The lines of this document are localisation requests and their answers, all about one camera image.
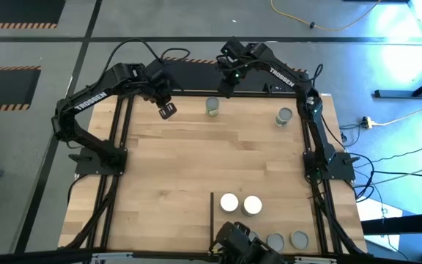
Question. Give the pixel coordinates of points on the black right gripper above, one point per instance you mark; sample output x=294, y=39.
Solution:
x=234, y=62

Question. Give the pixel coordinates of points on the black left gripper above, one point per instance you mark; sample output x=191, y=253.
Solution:
x=159, y=88

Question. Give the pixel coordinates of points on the blue yellow cherries can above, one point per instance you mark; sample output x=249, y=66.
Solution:
x=252, y=205
x=299, y=240
x=229, y=202

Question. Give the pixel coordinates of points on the yellow patterned can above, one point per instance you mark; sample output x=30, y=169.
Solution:
x=275, y=242

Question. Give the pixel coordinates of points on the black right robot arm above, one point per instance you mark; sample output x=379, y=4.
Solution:
x=282, y=77

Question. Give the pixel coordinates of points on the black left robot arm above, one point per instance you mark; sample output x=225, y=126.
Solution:
x=90, y=102

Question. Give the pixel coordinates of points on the black hazard-striped floor mat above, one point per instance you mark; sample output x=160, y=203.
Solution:
x=17, y=11
x=2, y=88
x=196, y=78

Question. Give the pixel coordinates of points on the white green labelled can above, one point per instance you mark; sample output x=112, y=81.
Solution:
x=283, y=116

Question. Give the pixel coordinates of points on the yellow power strip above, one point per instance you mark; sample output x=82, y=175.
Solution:
x=367, y=122

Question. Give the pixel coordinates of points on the black desk leg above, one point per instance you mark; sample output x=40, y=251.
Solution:
x=398, y=94

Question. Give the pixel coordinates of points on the black rig crossbar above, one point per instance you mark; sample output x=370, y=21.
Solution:
x=31, y=257

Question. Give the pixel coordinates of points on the black metal beam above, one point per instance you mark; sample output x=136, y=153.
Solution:
x=409, y=221

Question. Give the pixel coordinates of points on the black aluminium table frame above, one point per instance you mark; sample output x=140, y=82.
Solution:
x=203, y=94

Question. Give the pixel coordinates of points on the black hook bracket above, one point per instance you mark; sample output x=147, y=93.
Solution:
x=277, y=88

